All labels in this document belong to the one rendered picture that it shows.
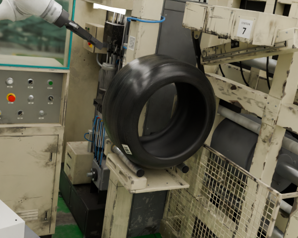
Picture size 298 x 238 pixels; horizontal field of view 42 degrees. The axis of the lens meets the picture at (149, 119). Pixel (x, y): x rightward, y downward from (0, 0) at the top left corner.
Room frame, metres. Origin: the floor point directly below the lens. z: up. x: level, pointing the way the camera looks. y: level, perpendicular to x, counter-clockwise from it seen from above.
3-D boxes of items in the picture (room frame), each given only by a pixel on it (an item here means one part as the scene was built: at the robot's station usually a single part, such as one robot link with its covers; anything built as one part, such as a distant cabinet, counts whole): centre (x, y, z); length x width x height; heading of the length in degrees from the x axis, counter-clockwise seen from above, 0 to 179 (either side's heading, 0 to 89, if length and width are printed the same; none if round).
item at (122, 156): (1.98, 0.08, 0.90); 0.35 x 0.05 x 0.05; 30
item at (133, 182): (1.99, 0.09, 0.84); 0.36 x 0.09 x 0.06; 30
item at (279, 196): (2.02, -0.44, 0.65); 0.90 x 0.02 x 0.70; 30
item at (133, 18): (2.27, 0.11, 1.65); 0.19 x 0.19 x 0.06; 30
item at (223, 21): (2.10, -0.36, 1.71); 0.61 x 0.25 x 0.15; 30
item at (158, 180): (2.06, -0.04, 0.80); 0.37 x 0.36 x 0.02; 120
